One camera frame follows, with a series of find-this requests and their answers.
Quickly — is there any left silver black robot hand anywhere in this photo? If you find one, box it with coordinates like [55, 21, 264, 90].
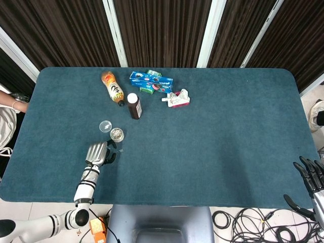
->
[85, 140, 117, 168]

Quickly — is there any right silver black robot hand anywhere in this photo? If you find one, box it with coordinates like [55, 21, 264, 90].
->
[283, 155, 324, 228]

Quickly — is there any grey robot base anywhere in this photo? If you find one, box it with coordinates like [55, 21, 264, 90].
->
[105, 204, 216, 243]

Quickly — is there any person's bare forearm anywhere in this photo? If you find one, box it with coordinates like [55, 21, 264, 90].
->
[0, 90, 29, 114]

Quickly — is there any small clear jar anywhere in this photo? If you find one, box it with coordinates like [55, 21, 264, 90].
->
[109, 128, 125, 143]

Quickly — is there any clear round lid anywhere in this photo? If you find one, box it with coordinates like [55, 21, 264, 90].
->
[99, 120, 113, 133]

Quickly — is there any dark brown bottle white cap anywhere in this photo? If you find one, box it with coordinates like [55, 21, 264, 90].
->
[127, 93, 143, 120]

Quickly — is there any orange drink bottle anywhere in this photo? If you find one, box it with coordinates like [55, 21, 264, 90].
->
[101, 71, 126, 107]

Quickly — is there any orange box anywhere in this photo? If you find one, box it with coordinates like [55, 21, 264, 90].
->
[89, 217, 108, 243]

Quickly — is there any white shoe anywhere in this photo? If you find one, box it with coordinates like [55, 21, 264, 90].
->
[308, 99, 324, 133]

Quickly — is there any blue cookie box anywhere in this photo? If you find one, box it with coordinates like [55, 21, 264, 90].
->
[129, 71, 174, 94]

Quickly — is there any person's white garment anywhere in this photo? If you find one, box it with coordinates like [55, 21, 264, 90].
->
[0, 106, 17, 159]

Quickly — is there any white pink spout pouch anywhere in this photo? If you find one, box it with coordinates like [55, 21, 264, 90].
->
[161, 89, 191, 108]

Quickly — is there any teal table cloth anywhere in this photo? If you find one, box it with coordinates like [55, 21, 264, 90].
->
[0, 66, 324, 210]

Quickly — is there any brown ribbed curtain panel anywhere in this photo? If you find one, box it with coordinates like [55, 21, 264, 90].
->
[113, 0, 212, 68]
[247, 0, 324, 93]
[0, 0, 120, 71]
[207, 0, 278, 68]

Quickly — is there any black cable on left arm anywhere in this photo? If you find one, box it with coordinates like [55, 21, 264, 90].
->
[78, 164, 93, 188]

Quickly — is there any black cable tangle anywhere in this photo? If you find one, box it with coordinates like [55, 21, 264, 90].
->
[212, 207, 324, 243]

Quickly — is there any white partition post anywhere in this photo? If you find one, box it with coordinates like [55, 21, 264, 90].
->
[0, 26, 40, 83]
[240, 0, 284, 68]
[196, 0, 227, 68]
[300, 80, 324, 97]
[102, 0, 129, 68]

